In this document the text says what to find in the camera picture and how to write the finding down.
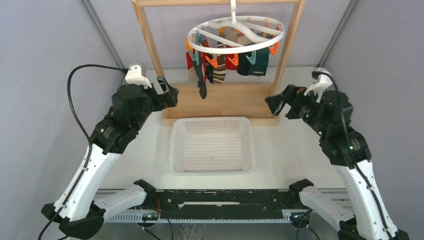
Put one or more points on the brown striped sock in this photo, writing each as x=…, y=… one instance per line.
x=219, y=72

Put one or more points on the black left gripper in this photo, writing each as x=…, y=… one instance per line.
x=168, y=99

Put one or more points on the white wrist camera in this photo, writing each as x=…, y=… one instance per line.
x=136, y=74
x=322, y=80

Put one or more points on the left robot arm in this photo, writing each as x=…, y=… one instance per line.
x=77, y=212

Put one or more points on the red sock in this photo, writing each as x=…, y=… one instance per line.
x=190, y=58

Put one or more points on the beige reindeer sock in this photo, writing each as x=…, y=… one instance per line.
x=192, y=78

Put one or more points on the white round clip hanger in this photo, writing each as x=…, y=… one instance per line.
x=236, y=34

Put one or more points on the white perforated plastic basket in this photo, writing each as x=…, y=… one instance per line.
x=212, y=146

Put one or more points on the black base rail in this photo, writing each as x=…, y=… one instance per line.
x=223, y=204

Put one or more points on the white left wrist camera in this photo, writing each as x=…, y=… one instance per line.
x=136, y=74

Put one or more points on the navy sock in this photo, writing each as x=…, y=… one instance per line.
x=243, y=63

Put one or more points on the black grey sock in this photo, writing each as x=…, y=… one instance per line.
x=201, y=79

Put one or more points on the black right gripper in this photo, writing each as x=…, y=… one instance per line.
x=293, y=95

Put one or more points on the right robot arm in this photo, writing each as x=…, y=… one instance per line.
x=347, y=150

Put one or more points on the dark green sock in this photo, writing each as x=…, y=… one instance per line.
x=260, y=67

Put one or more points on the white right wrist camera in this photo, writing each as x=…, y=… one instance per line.
x=322, y=80

